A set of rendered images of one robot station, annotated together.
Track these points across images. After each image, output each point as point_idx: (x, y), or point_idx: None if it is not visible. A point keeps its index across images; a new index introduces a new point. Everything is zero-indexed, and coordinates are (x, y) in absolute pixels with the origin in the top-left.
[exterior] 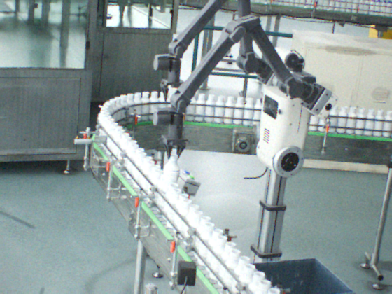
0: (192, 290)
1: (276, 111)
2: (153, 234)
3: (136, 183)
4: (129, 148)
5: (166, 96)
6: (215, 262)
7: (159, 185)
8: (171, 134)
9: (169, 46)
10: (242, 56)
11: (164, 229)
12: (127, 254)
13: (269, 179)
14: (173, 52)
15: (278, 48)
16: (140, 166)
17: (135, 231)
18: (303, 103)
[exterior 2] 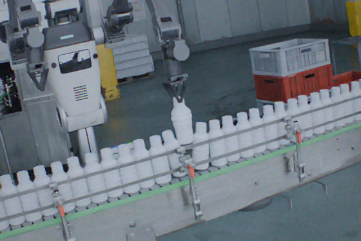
0: (309, 163)
1: (88, 59)
2: (207, 194)
3: (113, 189)
4: (44, 176)
5: (46, 80)
6: (323, 114)
7: (176, 143)
8: (180, 69)
9: (22, 17)
10: (15, 30)
11: (229, 166)
12: None
13: (87, 140)
14: (38, 19)
15: (55, 2)
16: (101, 168)
17: (154, 234)
18: (111, 36)
